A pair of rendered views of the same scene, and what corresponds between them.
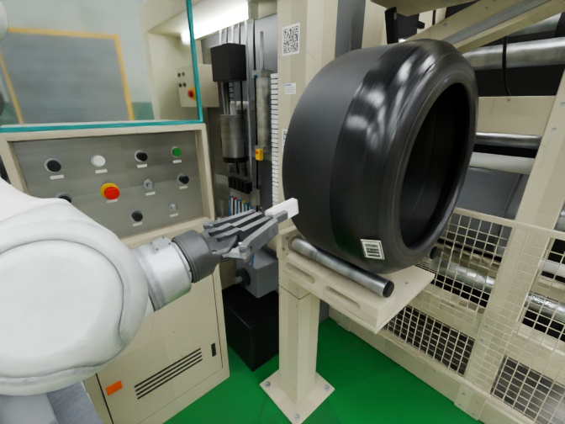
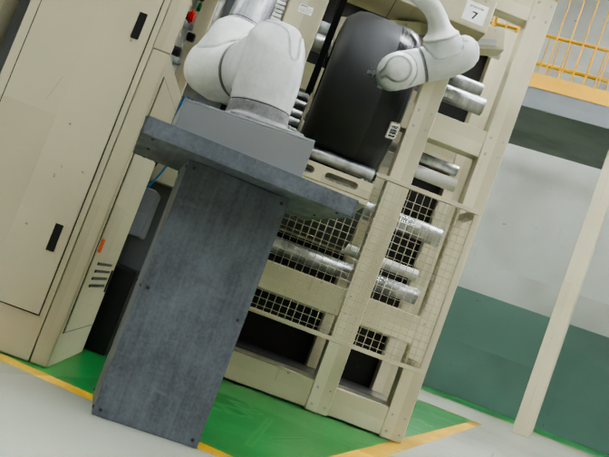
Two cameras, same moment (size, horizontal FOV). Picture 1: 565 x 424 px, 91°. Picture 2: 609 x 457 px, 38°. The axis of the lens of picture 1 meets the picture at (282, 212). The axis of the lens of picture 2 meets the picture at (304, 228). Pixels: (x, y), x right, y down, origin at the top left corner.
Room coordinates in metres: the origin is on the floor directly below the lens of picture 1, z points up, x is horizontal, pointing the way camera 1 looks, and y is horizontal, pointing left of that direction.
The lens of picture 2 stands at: (-1.19, 2.23, 0.38)
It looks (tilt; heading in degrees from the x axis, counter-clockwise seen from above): 5 degrees up; 308
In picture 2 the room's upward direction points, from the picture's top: 20 degrees clockwise
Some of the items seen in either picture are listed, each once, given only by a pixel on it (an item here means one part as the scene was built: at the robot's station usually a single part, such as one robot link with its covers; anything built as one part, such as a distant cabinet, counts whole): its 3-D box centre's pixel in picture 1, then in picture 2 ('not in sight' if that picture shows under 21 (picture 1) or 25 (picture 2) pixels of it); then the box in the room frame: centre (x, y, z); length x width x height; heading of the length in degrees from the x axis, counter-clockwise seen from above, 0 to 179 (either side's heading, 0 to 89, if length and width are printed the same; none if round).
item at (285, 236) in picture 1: (319, 230); not in sight; (0.94, -0.14, 0.90); 0.40 x 0.03 x 0.10; 131
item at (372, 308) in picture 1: (332, 280); (321, 175); (0.71, -0.15, 0.83); 0.36 x 0.09 x 0.06; 41
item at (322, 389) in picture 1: (297, 386); not in sight; (0.98, -0.07, 0.01); 0.27 x 0.27 x 0.02; 41
